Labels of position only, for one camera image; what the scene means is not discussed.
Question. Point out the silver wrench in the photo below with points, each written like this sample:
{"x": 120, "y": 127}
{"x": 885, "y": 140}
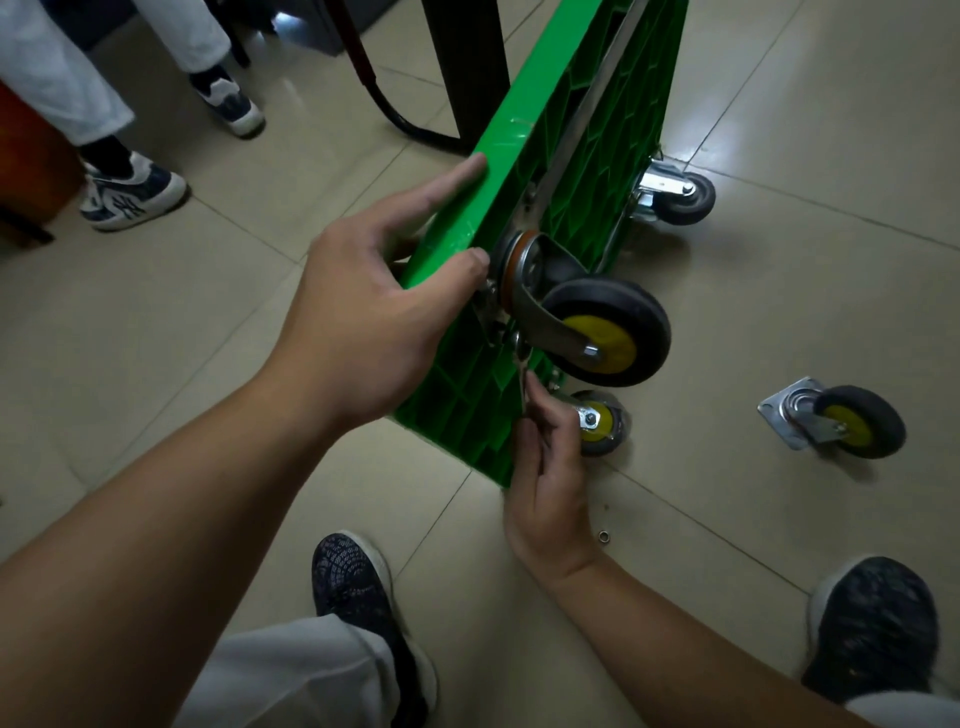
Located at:
{"x": 521, "y": 360}

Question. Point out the person's left hand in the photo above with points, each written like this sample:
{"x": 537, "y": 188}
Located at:
{"x": 352, "y": 337}

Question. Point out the person's right forearm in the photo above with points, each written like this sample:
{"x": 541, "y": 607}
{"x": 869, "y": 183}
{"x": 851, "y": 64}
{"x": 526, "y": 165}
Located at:
{"x": 712, "y": 660}

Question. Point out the person's right hand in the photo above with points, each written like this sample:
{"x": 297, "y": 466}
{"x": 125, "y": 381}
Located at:
{"x": 547, "y": 495}

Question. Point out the green platform trolley deck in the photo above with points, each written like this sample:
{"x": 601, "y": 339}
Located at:
{"x": 600, "y": 135}

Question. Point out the grey caster wheel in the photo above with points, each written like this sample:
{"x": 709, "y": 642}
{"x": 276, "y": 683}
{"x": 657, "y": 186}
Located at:
{"x": 686, "y": 199}

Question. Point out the person's dark shoe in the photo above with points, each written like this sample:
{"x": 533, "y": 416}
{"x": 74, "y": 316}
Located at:
{"x": 352, "y": 577}
{"x": 874, "y": 626}

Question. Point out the person's left forearm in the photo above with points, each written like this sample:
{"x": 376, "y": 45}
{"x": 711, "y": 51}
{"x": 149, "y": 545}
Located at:
{"x": 127, "y": 562}

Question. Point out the person's light trousers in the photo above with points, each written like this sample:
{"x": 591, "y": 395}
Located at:
{"x": 300, "y": 671}

